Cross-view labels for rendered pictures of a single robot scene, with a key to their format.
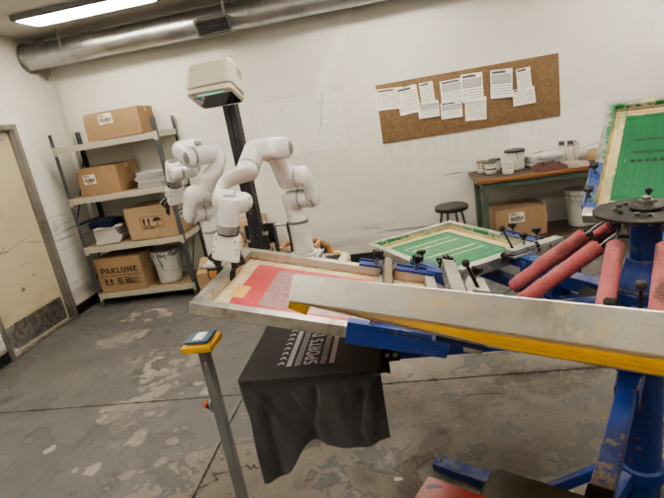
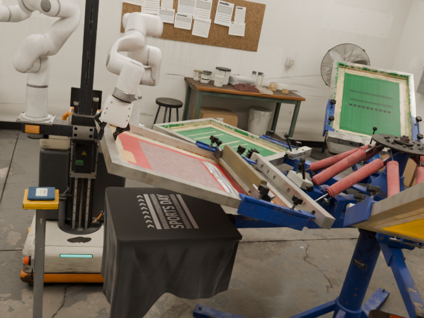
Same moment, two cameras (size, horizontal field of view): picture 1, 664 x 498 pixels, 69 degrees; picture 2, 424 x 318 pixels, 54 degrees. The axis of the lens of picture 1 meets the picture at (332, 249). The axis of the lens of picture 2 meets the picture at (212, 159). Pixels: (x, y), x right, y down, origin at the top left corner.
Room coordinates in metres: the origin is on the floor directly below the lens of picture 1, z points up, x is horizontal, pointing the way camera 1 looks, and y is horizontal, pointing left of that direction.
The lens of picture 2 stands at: (0.21, 0.82, 1.76)
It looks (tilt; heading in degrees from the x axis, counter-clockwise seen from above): 19 degrees down; 328
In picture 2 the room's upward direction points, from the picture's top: 10 degrees clockwise
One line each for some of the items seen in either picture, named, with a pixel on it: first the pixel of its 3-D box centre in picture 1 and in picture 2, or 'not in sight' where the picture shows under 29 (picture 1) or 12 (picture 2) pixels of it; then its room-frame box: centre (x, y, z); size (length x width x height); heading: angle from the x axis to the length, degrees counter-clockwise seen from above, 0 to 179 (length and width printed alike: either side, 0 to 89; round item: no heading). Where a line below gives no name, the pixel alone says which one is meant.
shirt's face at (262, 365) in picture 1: (317, 344); (170, 211); (1.62, 0.11, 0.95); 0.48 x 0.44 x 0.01; 81
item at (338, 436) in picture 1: (320, 428); (176, 282); (1.42, 0.14, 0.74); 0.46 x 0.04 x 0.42; 81
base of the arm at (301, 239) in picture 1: (302, 237); (130, 110); (2.20, 0.13, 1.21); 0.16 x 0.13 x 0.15; 165
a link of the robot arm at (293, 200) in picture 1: (297, 205); (135, 80); (2.18, 0.12, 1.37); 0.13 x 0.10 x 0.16; 68
